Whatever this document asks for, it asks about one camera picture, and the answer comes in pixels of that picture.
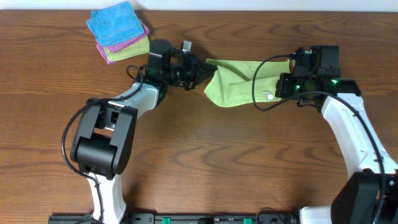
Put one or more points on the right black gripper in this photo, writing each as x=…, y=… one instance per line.
x=283, y=86

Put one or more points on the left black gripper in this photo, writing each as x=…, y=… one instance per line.
x=191, y=71

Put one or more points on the light green microfiber cloth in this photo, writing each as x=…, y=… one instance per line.
x=237, y=82

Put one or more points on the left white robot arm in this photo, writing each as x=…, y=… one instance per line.
x=102, y=145

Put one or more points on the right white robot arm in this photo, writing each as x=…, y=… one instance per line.
x=370, y=194

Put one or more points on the folded green cloth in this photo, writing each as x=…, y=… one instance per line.
x=139, y=48

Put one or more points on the folded pink cloth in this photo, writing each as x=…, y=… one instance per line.
x=122, y=45

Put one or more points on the folded blue cloth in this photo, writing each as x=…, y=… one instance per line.
x=115, y=24

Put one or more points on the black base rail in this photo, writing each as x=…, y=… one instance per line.
x=265, y=218

